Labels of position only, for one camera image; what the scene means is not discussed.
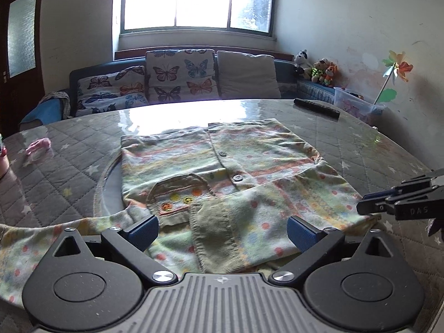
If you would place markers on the blue sofa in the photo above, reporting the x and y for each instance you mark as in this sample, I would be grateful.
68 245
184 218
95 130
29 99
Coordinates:
286 76

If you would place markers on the colourful pinwheel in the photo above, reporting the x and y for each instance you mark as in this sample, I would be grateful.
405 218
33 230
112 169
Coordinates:
399 66

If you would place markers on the plain beige cushion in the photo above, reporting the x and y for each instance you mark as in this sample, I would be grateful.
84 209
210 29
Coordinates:
248 74

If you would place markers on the black and white plush toy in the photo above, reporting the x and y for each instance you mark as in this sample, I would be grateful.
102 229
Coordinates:
301 60

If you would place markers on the window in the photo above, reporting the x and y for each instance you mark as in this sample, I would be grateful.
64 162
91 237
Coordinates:
194 0

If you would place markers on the clear plastic storage box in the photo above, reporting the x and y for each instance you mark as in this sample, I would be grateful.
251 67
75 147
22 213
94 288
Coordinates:
357 105

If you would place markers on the black remote control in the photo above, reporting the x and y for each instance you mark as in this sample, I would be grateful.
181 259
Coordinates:
315 107

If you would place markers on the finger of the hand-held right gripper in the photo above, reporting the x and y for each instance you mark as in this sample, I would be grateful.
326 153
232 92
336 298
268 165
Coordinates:
416 184
412 210

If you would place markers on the flat butterfly print cushion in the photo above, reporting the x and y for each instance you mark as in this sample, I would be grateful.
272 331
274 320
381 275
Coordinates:
107 93

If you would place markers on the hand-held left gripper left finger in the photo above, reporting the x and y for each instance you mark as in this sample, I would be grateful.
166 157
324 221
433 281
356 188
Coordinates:
144 232

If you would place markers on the brown plush toy green vest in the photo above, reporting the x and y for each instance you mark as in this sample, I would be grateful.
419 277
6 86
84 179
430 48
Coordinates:
317 73

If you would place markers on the dark wooden door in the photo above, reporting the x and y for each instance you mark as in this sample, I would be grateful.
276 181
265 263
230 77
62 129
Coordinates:
20 34

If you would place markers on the small pink cloth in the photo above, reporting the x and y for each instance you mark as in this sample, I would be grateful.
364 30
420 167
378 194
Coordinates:
38 145

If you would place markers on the grey cloth on sofa arm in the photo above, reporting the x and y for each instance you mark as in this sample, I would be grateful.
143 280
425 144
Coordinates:
55 100

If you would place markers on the pink rounded object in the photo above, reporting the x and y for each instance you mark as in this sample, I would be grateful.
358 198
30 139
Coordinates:
2 159

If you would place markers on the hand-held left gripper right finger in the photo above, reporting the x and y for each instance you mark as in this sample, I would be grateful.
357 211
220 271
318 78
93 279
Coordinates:
303 234

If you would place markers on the patterned children's jacket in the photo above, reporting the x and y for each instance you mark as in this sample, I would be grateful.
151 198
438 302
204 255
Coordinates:
260 166

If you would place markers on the grey quilted table cover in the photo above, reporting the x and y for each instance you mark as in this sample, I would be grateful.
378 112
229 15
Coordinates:
52 180

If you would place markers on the upright butterfly print cushion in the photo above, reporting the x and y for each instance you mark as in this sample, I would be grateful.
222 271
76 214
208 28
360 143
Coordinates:
180 76

